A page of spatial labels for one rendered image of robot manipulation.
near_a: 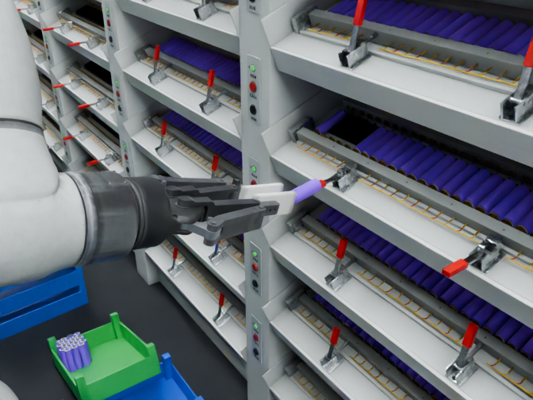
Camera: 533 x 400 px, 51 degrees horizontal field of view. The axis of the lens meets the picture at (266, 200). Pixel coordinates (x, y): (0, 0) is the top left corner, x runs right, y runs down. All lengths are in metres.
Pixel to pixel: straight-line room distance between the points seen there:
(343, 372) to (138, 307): 0.90
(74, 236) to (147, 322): 1.29
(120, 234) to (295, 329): 0.73
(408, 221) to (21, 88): 0.54
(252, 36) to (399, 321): 0.54
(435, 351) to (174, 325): 1.03
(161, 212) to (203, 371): 1.09
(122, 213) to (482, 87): 0.45
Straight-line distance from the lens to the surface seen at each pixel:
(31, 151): 0.52
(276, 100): 1.01
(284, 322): 1.23
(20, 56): 0.55
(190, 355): 1.67
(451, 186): 0.85
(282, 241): 1.13
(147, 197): 0.56
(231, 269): 1.38
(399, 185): 0.86
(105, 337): 1.75
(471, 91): 0.74
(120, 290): 1.94
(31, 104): 0.54
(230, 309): 1.53
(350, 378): 1.13
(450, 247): 0.79
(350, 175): 0.90
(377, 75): 0.81
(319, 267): 1.05
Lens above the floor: 1.15
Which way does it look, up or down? 28 degrees down
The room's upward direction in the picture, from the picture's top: straight up
